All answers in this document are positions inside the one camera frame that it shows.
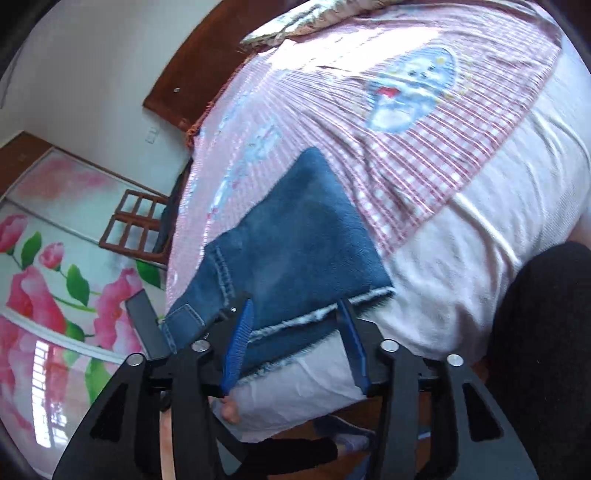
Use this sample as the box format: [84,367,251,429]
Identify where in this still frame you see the floral swirl quilt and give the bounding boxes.
[240,0,402,48]

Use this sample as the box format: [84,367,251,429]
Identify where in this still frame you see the dark chair cushion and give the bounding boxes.
[157,159,192,259]

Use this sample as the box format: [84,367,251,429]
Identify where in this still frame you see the person's left hand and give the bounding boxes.
[221,396,242,425]

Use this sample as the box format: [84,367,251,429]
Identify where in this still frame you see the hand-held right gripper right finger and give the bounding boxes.
[337,299,539,480]

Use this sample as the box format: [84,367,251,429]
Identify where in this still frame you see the brown fringed cloth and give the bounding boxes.
[185,99,219,149]

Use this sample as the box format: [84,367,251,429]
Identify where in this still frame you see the person's black trouser leg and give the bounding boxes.
[240,438,340,480]

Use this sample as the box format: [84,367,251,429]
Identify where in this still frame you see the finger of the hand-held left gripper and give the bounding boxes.
[126,290,171,361]

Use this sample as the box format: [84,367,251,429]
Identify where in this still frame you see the blue denim pants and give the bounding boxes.
[161,147,396,376]

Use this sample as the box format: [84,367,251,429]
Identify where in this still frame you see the wooden chair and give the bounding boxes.
[117,188,172,232]
[99,213,171,267]

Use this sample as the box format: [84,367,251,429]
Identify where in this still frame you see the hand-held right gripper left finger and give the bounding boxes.
[53,295,256,480]

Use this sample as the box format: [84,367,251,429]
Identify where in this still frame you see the person's dark clothing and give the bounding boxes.
[485,241,591,480]

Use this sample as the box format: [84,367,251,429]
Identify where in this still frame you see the flower printed wardrobe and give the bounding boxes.
[0,131,172,462]

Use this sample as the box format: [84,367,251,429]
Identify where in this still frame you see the person's foot in slipper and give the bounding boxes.
[316,414,376,452]

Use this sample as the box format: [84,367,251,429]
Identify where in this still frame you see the wooden headboard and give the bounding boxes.
[143,0,301,134]

